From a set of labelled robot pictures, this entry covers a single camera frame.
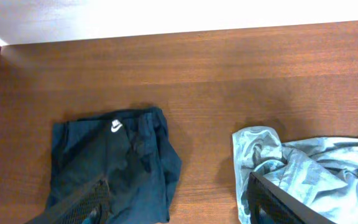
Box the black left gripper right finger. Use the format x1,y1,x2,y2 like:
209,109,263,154
247,172,331,224

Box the light blue t-shirt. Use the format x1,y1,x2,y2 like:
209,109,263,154
232,126,358,223

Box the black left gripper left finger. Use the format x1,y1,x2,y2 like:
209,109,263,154
25,180,109,224

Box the folded navy garment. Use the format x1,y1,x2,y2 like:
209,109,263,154
46,107,181,223

